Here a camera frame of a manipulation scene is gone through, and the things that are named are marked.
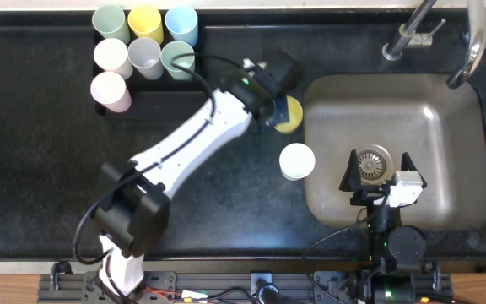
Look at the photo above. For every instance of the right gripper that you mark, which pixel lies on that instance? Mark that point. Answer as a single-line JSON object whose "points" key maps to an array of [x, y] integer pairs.
{"points": [[365, 197]]}

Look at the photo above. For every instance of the yellow cup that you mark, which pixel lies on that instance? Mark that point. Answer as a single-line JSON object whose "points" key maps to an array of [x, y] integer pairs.
{"points": [[294, 120], [144, 21]]}

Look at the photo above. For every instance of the pink cup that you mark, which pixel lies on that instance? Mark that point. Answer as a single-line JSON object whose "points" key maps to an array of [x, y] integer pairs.
{"points": [[110, 90]]}

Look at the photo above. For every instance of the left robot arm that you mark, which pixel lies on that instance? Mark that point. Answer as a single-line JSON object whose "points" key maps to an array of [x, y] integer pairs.
{"points": [[192, 139]]}

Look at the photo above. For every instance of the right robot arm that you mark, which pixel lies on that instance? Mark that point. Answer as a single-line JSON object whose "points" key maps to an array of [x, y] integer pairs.
{"points": [[407, 247]]}

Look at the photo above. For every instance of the steel sink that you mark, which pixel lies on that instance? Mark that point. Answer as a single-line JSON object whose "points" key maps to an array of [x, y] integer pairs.
{"points": [[437, 148]]}

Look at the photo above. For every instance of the white cup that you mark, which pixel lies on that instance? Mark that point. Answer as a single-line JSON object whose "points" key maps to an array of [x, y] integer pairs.
{"points": [[297, 160], [110, 55]]}

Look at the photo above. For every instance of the steel tap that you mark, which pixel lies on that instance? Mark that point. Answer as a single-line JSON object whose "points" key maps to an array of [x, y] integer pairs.
{"points": [[395, 46]]}

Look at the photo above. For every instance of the black tray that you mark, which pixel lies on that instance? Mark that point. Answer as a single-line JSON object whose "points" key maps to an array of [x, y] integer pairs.
{"points": [[171, 103]]}

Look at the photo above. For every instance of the green cup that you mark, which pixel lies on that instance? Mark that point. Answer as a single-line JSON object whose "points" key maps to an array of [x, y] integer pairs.
{"points": [[110, 21], [179, 61]]}

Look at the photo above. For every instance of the blue cup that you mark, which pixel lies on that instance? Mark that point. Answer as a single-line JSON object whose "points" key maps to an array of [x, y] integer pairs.
{"points": [[180, 23]]}

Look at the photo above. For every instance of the grey cup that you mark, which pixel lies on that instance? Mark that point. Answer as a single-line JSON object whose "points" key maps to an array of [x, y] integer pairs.
{"points": [[144, 55]]}

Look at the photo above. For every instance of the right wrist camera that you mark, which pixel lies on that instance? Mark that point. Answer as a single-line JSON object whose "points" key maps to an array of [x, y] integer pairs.
{"points": [[405, 188]]}

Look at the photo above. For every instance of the mounting rail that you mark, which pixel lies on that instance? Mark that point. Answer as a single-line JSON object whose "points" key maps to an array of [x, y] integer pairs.
{"points": [[217, 283]]}

